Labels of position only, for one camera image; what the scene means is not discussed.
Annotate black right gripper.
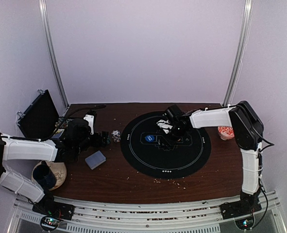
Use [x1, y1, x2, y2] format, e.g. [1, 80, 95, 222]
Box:
[159, 124, 187, 149]

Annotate blue small blind button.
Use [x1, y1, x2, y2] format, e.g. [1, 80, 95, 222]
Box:
[145, 135, 155, 142]

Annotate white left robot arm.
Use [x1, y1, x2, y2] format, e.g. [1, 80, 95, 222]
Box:
[0, 116, 110, 216]

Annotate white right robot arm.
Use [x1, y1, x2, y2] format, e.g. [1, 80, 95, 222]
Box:
[156, 100, 264, 195]

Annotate blue cream 10 chip stack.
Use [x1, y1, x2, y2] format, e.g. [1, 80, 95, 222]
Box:
[111, 130, 121, 143]

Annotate blue playing card deck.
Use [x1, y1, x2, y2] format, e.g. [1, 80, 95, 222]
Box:
[85, 151, 106, 170]

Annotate round black poker mat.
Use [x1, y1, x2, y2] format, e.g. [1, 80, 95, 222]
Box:
[120, 111, 211, 179]

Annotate red white patterned bowl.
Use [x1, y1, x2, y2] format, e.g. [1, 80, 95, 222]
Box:
[218, 126, 235, 140]

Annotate beige patterned plate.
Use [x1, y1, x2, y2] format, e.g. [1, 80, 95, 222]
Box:
[32, 161, 67, 191]

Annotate black poker set case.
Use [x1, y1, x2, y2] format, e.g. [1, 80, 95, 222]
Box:
[17, 89, 63, 140]

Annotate dark blue mug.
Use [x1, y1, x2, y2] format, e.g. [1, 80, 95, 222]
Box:
[32, 161, 57, 189]

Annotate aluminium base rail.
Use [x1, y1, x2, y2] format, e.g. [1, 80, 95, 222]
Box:
[6, 190, 287, 233]

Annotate aluminium frame post left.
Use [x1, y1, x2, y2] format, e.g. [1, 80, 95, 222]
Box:
[38, 0, 69, 108]

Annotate aluminium frame post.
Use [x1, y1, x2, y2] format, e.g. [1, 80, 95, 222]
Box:
[38, 0, 69, 108]
[222, 0, 254, 106]

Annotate aluminium frame post right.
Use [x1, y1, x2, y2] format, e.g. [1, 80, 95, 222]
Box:
[222, 0, 254, 106]

